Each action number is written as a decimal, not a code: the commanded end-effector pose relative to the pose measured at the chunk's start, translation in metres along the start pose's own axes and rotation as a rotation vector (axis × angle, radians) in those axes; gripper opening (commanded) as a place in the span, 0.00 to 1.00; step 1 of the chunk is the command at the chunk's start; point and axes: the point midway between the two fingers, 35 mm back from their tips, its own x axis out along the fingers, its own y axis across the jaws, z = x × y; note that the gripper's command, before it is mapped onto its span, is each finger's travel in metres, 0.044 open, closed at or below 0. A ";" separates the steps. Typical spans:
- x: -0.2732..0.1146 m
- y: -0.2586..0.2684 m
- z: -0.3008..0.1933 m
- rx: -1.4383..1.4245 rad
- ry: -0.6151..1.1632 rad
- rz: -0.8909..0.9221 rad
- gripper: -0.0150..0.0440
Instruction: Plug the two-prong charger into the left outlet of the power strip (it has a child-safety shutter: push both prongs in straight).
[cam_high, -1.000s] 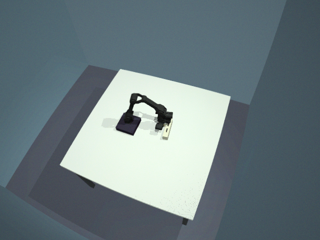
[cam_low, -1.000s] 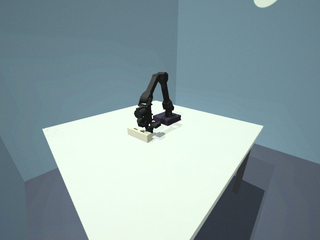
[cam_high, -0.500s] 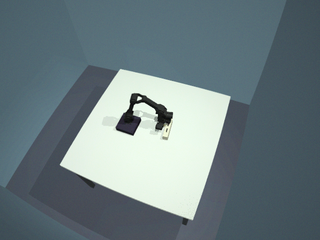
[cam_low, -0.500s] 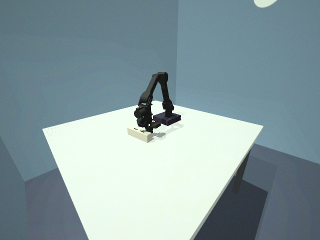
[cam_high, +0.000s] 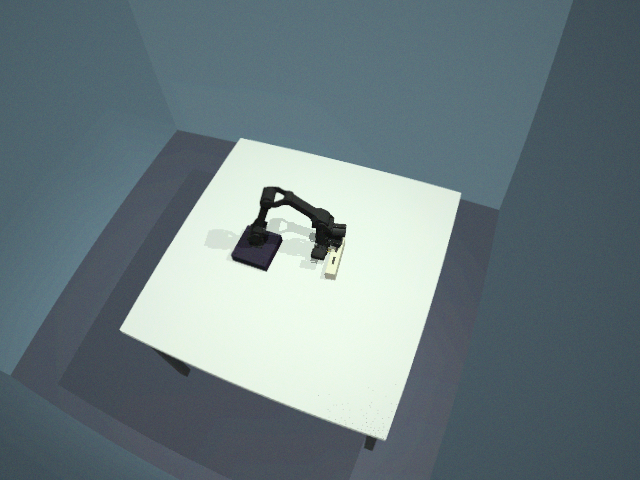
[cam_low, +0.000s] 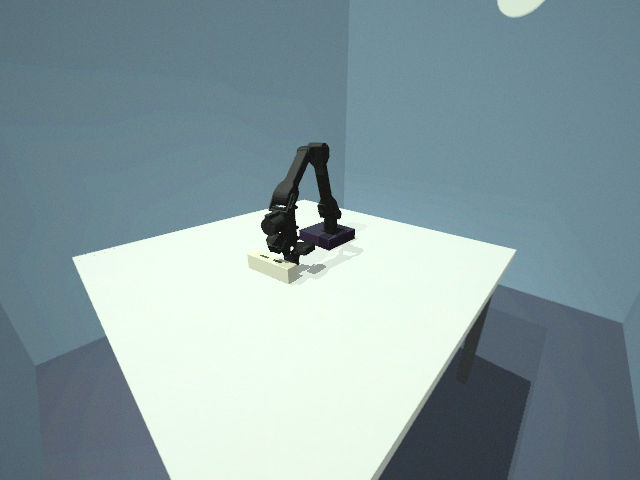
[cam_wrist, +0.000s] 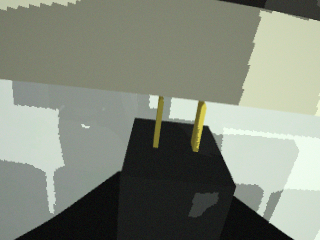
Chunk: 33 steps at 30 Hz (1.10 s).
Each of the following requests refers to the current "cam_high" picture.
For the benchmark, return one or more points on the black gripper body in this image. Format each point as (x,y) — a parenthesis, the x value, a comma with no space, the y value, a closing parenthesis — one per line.
(319,252)

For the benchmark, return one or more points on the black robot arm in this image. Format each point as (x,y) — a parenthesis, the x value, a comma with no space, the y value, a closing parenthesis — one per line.
(321,219)

